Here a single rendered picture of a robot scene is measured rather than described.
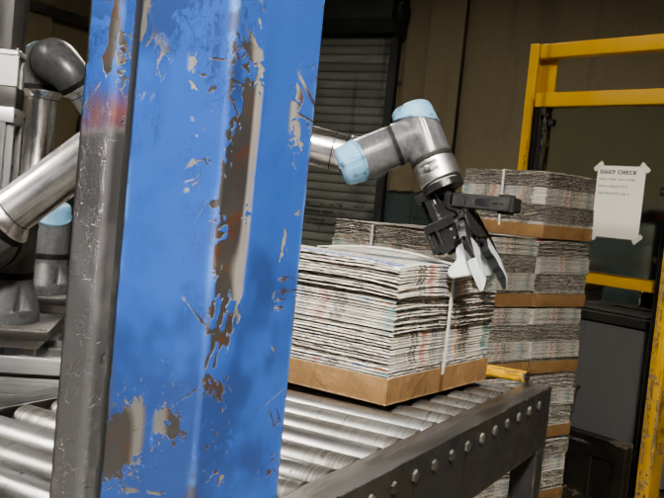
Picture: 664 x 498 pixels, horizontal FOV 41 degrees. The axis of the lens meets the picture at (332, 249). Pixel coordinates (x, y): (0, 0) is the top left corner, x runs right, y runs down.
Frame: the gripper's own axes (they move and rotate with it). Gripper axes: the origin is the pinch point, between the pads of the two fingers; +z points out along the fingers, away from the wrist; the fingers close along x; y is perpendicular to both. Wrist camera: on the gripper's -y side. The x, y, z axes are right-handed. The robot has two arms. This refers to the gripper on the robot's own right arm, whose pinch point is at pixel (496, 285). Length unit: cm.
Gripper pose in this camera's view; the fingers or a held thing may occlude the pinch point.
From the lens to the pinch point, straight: 151.7
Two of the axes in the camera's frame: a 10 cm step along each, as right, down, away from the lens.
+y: -7.9, 4.0, 4.6
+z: 3.5, 9.2, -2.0
